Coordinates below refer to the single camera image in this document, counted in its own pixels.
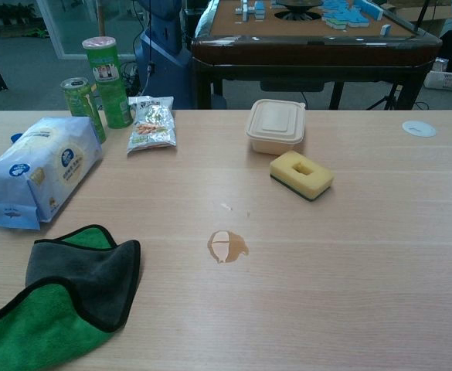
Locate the pile of blue mahjong tiles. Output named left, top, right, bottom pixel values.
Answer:
left=321, top=0, right=385, bottom=30

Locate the silver green snack bag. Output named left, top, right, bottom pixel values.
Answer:
left=126, top=95, right=178, bottom=156

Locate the blue white tissue pack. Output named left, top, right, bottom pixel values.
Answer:
left=0, top=116, right=104, bottom=231

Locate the brown liquid spill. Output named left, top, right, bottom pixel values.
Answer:
left=206, top=230, right=250, bottom=265

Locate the blue chair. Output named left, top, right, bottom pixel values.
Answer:
left=134, top=0, right=194, bottom=111

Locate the beige lidded lunch box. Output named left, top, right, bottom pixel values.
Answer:
left=245, top=98, right=307, bottom=156

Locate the green chips tube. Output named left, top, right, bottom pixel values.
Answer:
left=81, top=36, right=133, bottom=130

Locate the green drink can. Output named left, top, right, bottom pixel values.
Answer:
left=60, top=77, right=107, bottom=145

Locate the black tripod stand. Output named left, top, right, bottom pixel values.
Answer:
left=365, top=82, right=399, bottom=111

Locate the green and black microfiber cloth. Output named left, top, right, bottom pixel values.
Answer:
left=0, top=224, right=141, bottom=371

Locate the white round grommet cap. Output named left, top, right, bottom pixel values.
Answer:
left=401, top=119, right=437, bottom=138

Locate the black mahjong table centre dish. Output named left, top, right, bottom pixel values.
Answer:
left=274, top=0, right=324, bottom=22

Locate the yellow sponge with hole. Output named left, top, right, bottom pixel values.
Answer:
left=269, top=151, right=336, bottom=203

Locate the dark wooden mahjong table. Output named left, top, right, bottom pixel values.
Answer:
left=190, top=0, right=443, bottom=111

